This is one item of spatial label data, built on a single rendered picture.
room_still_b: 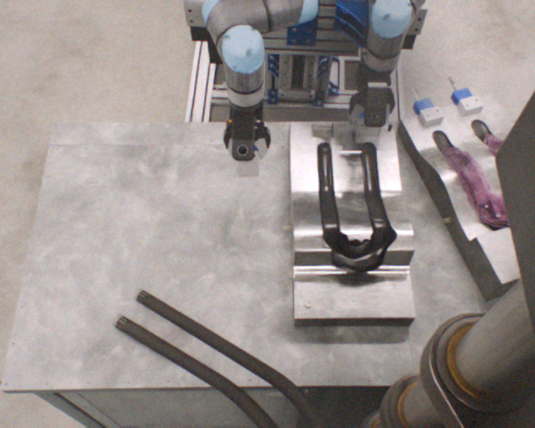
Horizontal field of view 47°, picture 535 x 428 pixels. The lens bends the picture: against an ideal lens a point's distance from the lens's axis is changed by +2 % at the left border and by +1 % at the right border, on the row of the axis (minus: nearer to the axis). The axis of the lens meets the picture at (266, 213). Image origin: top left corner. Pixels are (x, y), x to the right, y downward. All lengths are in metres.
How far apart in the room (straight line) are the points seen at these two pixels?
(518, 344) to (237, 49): 0.78
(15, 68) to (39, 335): 1.79
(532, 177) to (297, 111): 2.10
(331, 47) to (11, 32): 1.73
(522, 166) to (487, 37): 2.78
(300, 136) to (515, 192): 1.17
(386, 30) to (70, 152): 0.86
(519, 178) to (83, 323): 1.20
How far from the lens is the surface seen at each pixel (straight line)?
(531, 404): 0.64
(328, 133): 1.56
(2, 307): 2.44
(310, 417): 1.20
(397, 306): 1.36
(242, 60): 1.13
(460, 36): 3.10
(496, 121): 1.68
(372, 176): 1.48
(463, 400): 0.62
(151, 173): 1.58
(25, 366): 1.46
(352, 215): 1.37
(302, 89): 2.29
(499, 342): 0.52
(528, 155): 0.35
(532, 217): 0.35
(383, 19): 1.26
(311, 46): 1.94
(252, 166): 1.39
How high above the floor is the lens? 2.12
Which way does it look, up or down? 62 degrees down
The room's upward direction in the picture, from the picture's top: straight up
